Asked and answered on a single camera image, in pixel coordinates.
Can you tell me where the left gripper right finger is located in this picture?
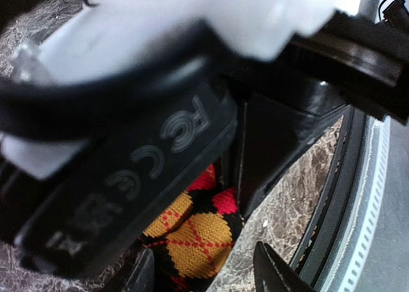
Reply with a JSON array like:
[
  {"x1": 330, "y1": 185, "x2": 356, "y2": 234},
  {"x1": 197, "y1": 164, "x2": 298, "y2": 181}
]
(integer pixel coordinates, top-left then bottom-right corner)
[{"x1": 254, "y1": 241, "x2": 315, "y2": 292}]

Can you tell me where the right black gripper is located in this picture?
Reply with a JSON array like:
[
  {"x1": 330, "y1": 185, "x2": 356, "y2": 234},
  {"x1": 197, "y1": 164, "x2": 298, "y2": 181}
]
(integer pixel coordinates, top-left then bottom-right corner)
[{"x1": 223, "y1": 4, "x2": 408, "y2": 217}]

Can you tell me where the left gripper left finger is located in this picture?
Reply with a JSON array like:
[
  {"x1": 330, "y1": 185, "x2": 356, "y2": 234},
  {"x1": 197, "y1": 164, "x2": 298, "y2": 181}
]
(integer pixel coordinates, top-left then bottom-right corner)
[{"x1": 123, "y1": 249, "x2": 155, "y2": 292}]

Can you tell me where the black orange argyle sock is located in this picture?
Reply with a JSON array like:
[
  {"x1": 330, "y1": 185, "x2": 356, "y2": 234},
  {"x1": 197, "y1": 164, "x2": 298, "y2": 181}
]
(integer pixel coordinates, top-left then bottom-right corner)
[{"x1": 139, "y1": 165, "x2": 244, "y2": 291}]

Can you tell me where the black front rail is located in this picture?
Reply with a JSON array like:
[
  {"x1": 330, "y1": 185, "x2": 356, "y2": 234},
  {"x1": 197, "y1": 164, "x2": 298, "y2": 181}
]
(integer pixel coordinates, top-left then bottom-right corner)
[{"x1": 290, "y1": 109, "x2": 366, "y2": 285}]

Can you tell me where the white slotted cable duct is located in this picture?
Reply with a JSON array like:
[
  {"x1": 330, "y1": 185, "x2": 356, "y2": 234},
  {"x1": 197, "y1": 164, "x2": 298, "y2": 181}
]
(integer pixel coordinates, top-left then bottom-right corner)
[{"x1": 316, "y1": 118, "x2": 408, "y2": 291}]

